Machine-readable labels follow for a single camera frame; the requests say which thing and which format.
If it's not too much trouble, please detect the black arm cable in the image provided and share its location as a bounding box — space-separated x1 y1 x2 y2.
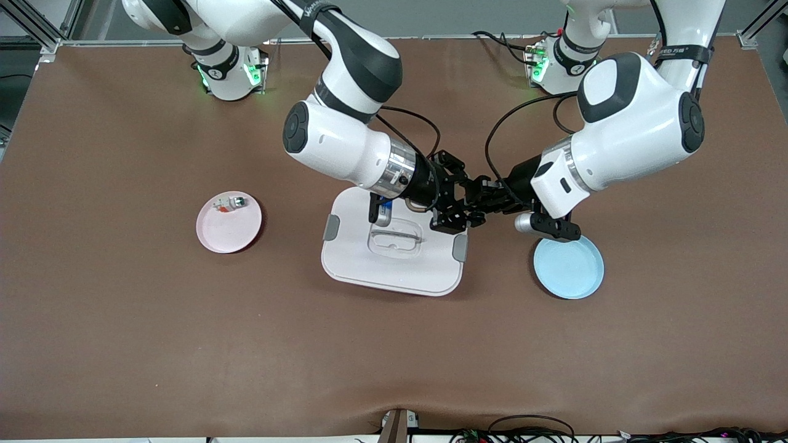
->
484 92 581 180
379 106 443 162

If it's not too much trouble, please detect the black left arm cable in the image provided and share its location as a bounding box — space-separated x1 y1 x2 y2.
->
484 92 581 180

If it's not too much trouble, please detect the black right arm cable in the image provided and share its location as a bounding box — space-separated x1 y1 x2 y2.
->
379 106 443 162

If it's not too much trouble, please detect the aluminium table edge rail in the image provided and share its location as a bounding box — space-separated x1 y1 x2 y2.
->
58 33 739 47

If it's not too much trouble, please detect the black looped cable bundle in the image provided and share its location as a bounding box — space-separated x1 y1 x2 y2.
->
449 415 577 443

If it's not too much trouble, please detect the storage box with white lid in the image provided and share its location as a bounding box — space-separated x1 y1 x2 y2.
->
321 186 469 297

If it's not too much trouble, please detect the black base cable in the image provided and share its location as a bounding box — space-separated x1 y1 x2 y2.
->
472 30 537 66

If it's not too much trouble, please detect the metal table edge bracket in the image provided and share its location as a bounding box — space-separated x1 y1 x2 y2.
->
378 409 420 443

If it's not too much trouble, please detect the pink round plate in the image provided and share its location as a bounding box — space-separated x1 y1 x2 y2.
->
196 191 263 254

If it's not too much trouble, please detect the blue round plate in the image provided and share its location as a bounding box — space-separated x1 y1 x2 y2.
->
533 234 605 300

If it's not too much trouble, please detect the brown table mat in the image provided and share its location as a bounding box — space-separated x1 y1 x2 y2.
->
0 34 788 441

